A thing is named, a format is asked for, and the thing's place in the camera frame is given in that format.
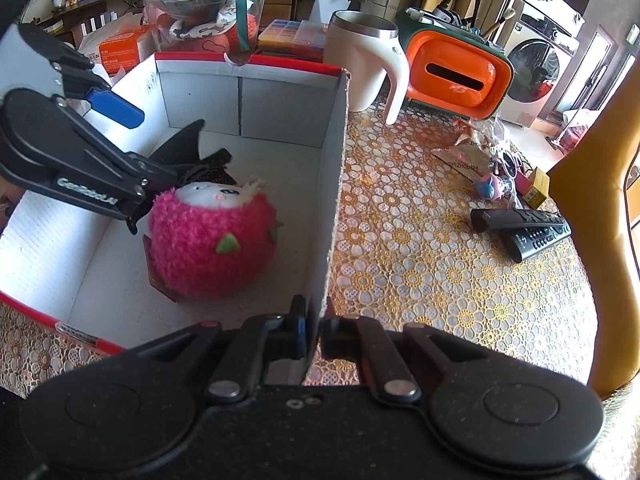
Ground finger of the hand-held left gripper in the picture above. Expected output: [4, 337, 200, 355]
[50, 151, 179, 223]
[19, 22, 146, 131]

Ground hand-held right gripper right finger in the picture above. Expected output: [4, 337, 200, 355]
[319, 313, 495, 405]

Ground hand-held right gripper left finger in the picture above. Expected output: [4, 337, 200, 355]
[149, 295, 308, 407]

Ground black fabric accessory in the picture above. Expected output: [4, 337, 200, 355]
[127, 119, 239, 235]

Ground pink plush dragon fruit toy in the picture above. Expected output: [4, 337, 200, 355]
[148, 175, 284, 303]

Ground red paper bag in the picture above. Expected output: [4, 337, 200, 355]
[0, 51, 352, 357]

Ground orange carton box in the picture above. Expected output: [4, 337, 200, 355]
[97, 25, 154, 75]

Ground white slotted rack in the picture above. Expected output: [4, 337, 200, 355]
[81, 12, 109, 34]

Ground green ribbon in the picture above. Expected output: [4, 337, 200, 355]
[229, 0, 252, 54]

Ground clear plastic organizer box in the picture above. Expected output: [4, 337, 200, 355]
[257, 19, 331, 61]

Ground small pink and blue toy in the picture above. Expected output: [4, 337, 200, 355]
[472, 172, 516, 204]

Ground black remote control with buttons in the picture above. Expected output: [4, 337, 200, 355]
[500, 225, 572, 264]

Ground foil snack packet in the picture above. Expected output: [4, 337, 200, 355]
[430, 137, 496, 184]

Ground sunglasses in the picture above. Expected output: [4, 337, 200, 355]
[492, 150, 531, 186]

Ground small clear plastic bag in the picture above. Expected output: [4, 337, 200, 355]
[452, 117, 511, 156]

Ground small yellow box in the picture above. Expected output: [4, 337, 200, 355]
[517, 167, 551, 210]

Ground yellow giraffe chair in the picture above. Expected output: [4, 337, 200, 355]
[547, 92, 640, 401]

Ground orange and green tissue box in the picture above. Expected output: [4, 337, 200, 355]
[395, 7, 516, 122]

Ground silver washing machine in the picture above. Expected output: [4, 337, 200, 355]
[500, 0, 586, 131]

